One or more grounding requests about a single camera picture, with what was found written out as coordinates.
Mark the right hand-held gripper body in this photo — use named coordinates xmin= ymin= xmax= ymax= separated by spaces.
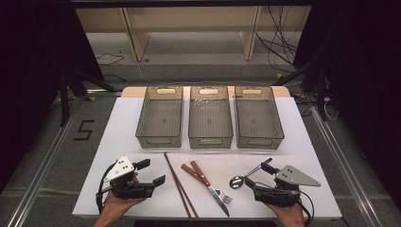
xmin=252 ymin=165 xmax=322 ymax=208

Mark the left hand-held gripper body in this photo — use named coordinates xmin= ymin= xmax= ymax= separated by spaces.
xmin=103 ymin=155 xmax=156 ymax=201

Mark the silver metal spoon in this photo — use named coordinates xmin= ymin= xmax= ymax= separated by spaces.
xmin=229 ymin=165 xmax=267 ymax=190

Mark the wooden handled fork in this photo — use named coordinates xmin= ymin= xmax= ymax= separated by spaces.
xmin=180 ymin=163 xmax=234 ymax=205

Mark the wooden handled knife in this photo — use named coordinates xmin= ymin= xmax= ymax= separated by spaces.
xmin=189 ymin=160 xmax=231 ymax=218

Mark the smoky clear plastic bin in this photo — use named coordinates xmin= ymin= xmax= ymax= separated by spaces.
xmin=135 ymin=85 xmax=184 ymax=149
xmin=187 ymin=85 xmax=235 ymax=149
xmin=234 ymin=85 xmax=286 ymax=150

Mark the person's left hand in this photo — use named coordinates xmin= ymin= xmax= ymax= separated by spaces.
xmin=101 ymin=171 xmax=148 ymax=219

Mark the person's right hand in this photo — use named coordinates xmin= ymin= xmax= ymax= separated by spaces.
xmin=265 ymin=199 xmax=306 ymax=227

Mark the white mat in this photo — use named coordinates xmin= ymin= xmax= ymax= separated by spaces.
xmin=71 ymin=96 xmax=343 ymax=220

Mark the black metal stand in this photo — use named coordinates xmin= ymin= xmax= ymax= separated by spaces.
xmin=57 ymin=67 xmax=118 ymax=128
xmin=271 ymin=59 xmax=329 ymax=122

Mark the dark curtain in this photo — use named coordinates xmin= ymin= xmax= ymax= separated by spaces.
xmin=292 ymin=0 xmax=401 ymax=202
xmin=0 ymin=0 xmax=106 ymax=193

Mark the light wooden bench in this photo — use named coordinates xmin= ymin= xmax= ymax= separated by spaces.
xmin=75 ymin=6 xmax=311 ymax=62

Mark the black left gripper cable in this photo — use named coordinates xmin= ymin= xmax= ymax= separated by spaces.
xmin=96 ymin=161 xmax=118 ymax=216

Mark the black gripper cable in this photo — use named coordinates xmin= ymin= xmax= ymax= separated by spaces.
xmin=96 ymin=161 xmax=118 ymax=216
xmin=296 ymin=189 xmax=316 ymax=227

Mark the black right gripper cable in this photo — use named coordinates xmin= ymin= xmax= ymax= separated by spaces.
xmin=296 ymin=189 xmax=316 ymax=227

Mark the silver metal floor rail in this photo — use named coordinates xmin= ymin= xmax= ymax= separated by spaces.
xmin=310 ymin=106 xmax=385 ymax=227
xmin=6 ymin=100 xmax=83 ymax=227

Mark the white cable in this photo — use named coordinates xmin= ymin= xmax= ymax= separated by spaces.
xmin=323 ymin=96 xmax=340 ymax=122

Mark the thin black floor cable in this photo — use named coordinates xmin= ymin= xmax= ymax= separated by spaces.
xmin=95 ymin=51 xmax=126 ymax=67

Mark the bundle of black cables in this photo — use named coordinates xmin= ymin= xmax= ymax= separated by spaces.
xmin=254 ymin=6 xmax=300 ymax=74

